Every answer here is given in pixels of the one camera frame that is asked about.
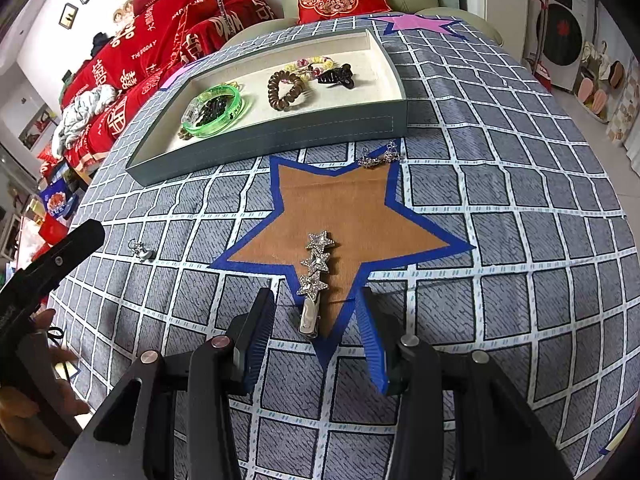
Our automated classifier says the person's left hand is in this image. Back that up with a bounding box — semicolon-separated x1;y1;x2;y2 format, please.
30;307;93;418

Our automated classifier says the white grey clothes heap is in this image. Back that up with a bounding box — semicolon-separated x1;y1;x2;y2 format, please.
50;84;118;156

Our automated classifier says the grey checked tablecloth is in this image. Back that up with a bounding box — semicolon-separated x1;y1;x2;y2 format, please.
47;10;632;480

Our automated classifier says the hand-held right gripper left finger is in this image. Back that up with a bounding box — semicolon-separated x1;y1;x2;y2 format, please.
52;287;276;480

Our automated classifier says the pink star patch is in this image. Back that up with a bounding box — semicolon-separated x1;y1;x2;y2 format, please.
370;12;466;40

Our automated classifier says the red printed sofa blanket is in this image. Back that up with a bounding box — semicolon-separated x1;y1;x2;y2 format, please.
37;0;278;171

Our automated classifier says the grey jewelry tray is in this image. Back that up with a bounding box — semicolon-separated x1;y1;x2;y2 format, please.
125;28;410;187

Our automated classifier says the silver star hair clip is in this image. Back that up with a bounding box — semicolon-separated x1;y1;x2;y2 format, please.
297;230;337;338

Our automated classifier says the person's left forearm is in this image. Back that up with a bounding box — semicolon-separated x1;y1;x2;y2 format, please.
0;385;61;463

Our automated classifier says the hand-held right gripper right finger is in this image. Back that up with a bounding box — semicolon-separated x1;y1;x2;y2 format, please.
356;287;573;480

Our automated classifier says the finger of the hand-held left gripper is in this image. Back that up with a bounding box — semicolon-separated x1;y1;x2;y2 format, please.
27;219;106;292

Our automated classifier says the brown star patch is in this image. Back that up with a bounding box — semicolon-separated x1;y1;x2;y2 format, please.
210;154;476;371

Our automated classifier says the blue snack box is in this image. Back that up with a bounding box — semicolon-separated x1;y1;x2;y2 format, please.
40;180;81;221

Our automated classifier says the pink yellow bead bracelet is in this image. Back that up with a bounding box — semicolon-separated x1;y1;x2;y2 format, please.
286;55;335;81

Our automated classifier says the rack of pink slippers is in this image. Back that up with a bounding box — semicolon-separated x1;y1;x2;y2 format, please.
575;40;640;146

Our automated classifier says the small pink patch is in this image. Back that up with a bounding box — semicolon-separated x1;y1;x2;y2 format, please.
160;57;206;91

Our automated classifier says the brown coil hair tie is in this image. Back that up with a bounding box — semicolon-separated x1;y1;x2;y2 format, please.
267;70;313;112

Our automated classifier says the black bead bracelet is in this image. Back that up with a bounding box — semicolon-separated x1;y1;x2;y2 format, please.
192;97;236;123

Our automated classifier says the silver chain earring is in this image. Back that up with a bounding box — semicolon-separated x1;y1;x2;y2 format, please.
357;140;402;170

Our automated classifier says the white washing machine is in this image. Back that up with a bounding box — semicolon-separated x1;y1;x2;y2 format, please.
527;0;591;93

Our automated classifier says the green translucent bangle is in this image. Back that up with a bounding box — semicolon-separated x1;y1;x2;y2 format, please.
181;85;249;139

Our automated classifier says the green armchair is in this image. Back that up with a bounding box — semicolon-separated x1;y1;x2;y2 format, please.
277;0;503;48

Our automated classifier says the black claw hair clip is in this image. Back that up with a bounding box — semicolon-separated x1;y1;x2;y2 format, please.
312;62;357;88

